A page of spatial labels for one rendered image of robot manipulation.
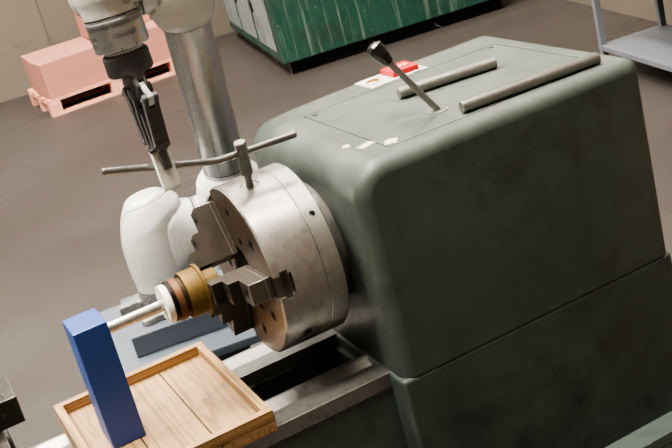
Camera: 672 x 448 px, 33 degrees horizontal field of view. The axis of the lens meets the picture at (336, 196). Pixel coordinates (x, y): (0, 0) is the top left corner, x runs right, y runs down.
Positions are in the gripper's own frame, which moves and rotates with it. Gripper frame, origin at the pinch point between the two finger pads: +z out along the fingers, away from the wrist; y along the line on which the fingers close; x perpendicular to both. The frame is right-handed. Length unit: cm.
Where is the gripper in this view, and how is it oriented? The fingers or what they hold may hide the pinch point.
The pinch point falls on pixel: (165, 168)
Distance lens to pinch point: 189.6
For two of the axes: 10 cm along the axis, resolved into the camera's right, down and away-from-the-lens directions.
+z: 2.7, 9.1, 3.1
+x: 8.6, -3.8, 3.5
